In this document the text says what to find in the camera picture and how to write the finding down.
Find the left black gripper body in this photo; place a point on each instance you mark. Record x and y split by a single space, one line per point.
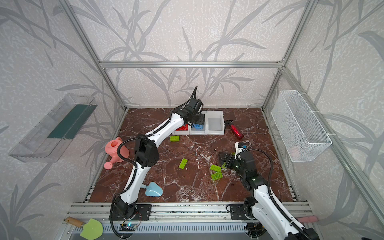
197 119

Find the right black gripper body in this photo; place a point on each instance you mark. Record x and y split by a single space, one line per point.
229 160

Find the red lego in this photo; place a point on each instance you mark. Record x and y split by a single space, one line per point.
183 128

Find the green lego top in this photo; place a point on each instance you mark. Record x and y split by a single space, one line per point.
174 138

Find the green lego bottom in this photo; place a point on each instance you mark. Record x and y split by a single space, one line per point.
216 176

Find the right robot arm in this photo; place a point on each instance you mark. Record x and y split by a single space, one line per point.
263 205

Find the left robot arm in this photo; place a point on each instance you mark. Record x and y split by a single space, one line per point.
147 154

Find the white left bin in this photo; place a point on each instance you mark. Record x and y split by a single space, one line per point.
179 125

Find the white bin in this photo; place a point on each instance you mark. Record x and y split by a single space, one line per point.
215 122
179 125
204 132

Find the white middle bin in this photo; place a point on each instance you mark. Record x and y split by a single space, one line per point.
204 132

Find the white right bin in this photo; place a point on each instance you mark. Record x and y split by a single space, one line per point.
215 122

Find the light blue toy shovel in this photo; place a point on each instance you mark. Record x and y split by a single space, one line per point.
152 190

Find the pink watering can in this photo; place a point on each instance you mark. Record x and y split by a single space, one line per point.
112 150

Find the electronics board left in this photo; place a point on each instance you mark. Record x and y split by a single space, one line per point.
128 227

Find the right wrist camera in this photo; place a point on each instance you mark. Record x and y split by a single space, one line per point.
240 147

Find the white wire basket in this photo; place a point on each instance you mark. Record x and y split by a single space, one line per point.
302 133

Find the purple scoop pink handle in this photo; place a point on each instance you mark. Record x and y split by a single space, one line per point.
308 219

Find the clear plastic wall tray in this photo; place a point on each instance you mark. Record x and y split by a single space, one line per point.
50 138

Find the green spatula wooden handle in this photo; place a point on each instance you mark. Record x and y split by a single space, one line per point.
91 230

